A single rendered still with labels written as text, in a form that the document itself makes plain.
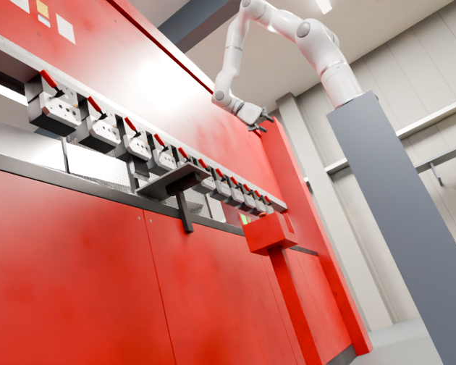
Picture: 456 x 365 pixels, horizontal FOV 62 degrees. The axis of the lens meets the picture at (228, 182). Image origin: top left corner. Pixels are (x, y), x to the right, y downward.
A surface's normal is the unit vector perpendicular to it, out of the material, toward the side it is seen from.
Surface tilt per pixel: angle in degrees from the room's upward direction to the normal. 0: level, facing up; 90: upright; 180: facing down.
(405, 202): 90
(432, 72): 90
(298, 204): 90
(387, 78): 90
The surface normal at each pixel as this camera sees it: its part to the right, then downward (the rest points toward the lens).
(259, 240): -0.43, -0.25
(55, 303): 0.85, -0.42
